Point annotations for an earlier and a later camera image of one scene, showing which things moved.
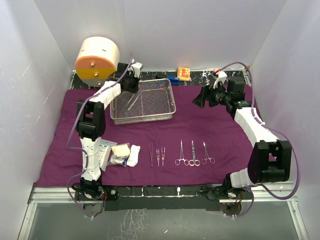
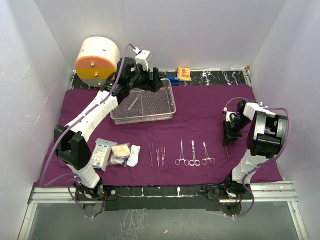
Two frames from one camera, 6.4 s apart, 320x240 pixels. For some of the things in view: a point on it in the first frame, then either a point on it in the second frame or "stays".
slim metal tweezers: [163, 156] stays
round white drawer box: [97, 58] stays
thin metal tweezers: [151, 153] stays
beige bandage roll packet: [121, 150] stays
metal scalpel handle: [129, 100] to [227, 151]
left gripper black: [134, 90] to [154, 85]
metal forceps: [204, 161] stays
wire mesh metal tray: [153, 102] stays
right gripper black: [199, 100] to [229, 136]
